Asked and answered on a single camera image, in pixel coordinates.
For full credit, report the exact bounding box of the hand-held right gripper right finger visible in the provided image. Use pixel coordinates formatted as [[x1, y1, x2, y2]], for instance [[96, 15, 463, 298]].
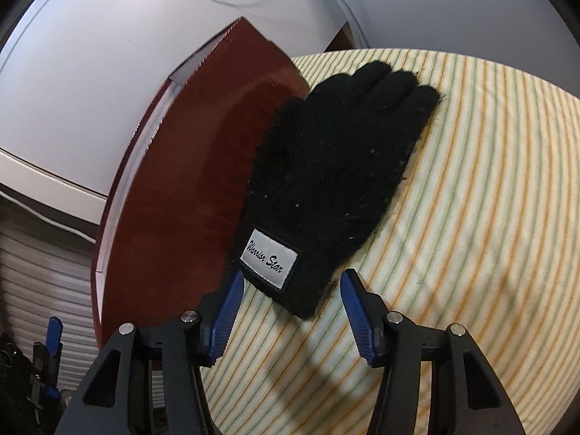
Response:
[[340, 268, 515, 435]]

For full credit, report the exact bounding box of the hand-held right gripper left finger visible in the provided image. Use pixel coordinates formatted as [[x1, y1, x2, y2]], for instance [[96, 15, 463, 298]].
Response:
[[54, 270, 245, 435]]

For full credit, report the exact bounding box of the black knit glove white label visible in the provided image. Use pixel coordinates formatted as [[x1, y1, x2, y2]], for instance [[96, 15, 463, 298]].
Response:
[[225, 60, 442, 321]]

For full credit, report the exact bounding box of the white cabinet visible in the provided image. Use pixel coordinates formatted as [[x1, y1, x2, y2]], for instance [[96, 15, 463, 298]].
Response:
[[0, 0, 349, 226]]

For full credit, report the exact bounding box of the striped yellow cloth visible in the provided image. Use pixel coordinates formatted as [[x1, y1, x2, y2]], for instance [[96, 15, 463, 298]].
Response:
[[199, 47, 580, 435]]

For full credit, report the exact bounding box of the brown flat box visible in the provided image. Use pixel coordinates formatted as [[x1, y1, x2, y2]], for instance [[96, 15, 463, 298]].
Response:
[[91, 17, 311, 372]]

